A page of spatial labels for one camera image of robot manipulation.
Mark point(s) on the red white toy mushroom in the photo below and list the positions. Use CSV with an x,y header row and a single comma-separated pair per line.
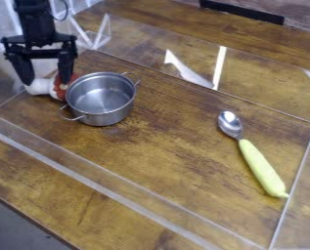
x,y
50,86

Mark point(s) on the black bar in background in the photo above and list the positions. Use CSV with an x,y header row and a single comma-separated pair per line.
x,y
243,12

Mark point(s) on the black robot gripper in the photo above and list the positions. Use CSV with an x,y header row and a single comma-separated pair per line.
x,y
40,42

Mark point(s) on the spoon with yellow-green handle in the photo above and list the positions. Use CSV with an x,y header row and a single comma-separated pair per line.
x,y
257,163

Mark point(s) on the silver metal pot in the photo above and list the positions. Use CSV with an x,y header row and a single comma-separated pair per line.
x,y
99,98

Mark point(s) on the clear acrylic enclosure wall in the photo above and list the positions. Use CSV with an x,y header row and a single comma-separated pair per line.
x,y
159,182

